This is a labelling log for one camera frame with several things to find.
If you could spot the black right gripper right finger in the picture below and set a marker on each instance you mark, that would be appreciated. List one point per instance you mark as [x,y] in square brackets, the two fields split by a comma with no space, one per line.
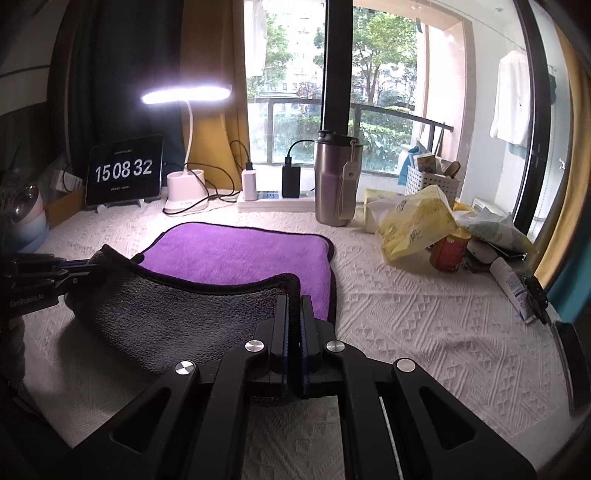
[397,421]

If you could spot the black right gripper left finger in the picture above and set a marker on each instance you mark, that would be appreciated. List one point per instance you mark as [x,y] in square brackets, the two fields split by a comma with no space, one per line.
[191,422]

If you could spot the purple and grey towel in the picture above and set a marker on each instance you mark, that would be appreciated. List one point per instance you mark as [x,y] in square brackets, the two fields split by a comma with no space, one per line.
[200,289]

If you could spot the cardboard box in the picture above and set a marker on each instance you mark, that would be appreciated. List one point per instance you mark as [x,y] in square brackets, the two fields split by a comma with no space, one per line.
[64,208]

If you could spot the white textured tablecloth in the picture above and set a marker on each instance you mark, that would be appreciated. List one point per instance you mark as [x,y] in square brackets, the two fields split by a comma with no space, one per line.
[459,327]

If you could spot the white tablet stand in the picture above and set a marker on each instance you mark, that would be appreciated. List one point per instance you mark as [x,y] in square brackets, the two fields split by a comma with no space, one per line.
[100,208]

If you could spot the tablet showing clock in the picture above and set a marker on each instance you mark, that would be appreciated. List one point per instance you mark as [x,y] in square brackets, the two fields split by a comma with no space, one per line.
[125,170]

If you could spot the red can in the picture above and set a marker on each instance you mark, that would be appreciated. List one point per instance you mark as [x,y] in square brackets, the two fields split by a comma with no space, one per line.
[448,253]

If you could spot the white desk lamp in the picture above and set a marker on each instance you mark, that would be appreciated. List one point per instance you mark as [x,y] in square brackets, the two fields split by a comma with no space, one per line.
[187,189]

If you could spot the white tube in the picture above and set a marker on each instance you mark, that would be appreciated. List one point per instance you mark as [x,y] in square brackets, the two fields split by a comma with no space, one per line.
[513,287]

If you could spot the yellow tissue pack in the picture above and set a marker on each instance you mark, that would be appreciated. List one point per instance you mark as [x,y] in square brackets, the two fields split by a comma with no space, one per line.
[376,205]
[419,221]

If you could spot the white power strip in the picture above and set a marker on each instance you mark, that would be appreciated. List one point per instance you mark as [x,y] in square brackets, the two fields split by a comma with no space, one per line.
[271,201]

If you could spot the white charger adapter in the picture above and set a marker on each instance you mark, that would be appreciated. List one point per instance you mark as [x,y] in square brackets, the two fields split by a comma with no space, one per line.
[249,190]

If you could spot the white perforated basket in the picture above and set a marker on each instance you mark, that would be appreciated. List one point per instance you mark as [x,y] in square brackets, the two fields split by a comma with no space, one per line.
[417,180]

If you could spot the dark teal curtain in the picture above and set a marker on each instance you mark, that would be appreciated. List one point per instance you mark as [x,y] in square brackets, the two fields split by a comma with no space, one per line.
[121,51]

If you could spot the black charger adapter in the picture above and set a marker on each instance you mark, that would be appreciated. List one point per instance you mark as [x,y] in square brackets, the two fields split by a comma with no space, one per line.
[291,179]

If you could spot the stainless steel tumbler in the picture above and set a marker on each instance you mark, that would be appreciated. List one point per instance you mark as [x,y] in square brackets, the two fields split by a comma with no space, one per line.
[338,167]

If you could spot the yellow curtain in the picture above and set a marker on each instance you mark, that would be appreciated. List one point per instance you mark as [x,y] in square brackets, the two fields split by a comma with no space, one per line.
[212,68]

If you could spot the white hanging shirt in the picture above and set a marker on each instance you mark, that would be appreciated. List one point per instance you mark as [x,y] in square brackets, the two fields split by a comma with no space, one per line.
[512,112]

